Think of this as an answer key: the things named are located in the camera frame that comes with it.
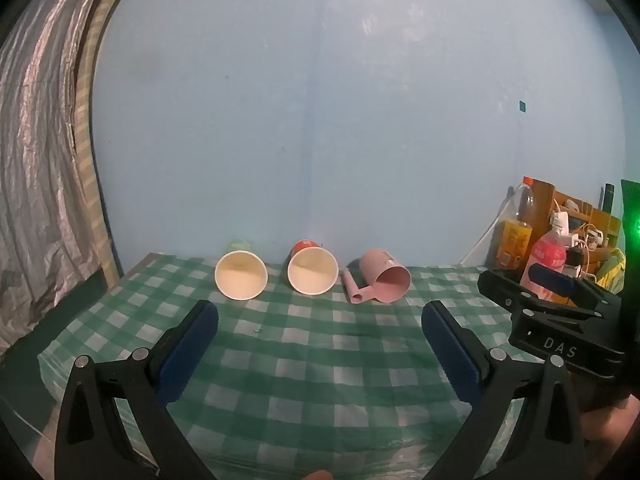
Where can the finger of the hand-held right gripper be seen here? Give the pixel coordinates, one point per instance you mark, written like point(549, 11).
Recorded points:
point(552, 276)
point(520, 292)

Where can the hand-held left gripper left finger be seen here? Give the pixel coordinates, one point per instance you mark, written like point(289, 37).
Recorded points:
point(185, 355)

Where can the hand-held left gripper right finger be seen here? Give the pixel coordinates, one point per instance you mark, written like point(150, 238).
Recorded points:
point(452, 355)

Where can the green paper cup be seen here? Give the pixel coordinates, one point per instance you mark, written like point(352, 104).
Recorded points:
point(239, 274)

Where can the red paper cup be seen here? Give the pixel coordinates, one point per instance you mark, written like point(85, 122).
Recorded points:
point(312, 271)

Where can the person's right hand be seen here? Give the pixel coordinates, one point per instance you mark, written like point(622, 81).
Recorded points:
point(610, 422)

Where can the pink label drink bottle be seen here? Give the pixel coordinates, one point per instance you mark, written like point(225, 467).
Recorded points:
point(547, 257)

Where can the yellow label drink bottle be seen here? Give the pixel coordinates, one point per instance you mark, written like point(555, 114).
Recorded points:
point(517, 240)

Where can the white charger plug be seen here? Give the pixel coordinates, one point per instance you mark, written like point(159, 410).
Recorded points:
point(560, 221)

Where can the yellow cloth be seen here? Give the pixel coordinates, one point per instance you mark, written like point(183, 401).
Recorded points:
point(614, 265)

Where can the wooden box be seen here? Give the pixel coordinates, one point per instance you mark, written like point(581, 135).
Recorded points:
point(545, 205)

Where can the dark green pole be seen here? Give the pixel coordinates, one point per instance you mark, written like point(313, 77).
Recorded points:
point(608, 200)

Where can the green lit object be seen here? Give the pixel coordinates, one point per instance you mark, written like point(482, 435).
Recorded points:
point(631, 210)

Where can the green checkered tablecloth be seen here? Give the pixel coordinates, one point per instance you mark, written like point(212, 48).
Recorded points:
point(310, 360)

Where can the silver foil curtain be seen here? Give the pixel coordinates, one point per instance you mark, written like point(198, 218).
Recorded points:
point(35, 150)

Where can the striped fabric strip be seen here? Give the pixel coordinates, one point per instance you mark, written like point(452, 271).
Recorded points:
point(85, 110)

